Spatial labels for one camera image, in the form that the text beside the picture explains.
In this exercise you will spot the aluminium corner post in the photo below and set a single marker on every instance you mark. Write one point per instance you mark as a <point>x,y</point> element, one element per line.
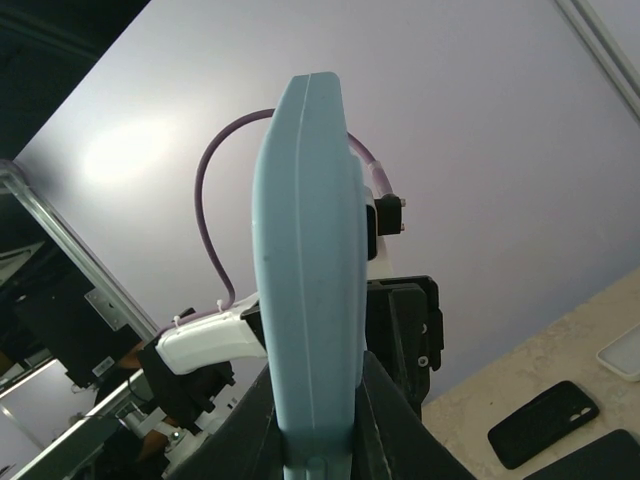
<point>69,241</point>
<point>609,31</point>

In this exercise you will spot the left aluminium corner post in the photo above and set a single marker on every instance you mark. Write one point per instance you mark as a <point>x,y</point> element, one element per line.
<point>69,241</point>

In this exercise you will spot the dark teal smartphone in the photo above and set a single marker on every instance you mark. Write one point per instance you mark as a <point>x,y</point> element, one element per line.
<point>612,456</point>

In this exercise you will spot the beige phone case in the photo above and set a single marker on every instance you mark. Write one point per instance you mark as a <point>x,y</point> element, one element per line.
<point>622,356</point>

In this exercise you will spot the light blue cased phone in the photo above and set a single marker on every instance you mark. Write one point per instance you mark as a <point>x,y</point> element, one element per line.
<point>309,232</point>

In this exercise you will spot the right aluminium corner post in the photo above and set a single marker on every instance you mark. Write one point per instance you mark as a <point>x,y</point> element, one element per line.
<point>609,31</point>

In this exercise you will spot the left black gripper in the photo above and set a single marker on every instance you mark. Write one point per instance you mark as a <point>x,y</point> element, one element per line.
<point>405,331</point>

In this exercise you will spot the black cased phone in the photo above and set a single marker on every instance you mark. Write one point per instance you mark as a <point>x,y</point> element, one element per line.
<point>540,423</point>

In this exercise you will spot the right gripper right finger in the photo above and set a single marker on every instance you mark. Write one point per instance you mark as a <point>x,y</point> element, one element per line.
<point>390,441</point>

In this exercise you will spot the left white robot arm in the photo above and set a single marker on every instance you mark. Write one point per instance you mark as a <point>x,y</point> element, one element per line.
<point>188,366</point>

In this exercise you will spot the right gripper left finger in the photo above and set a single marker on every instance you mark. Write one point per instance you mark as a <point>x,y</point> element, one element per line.
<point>247,446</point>

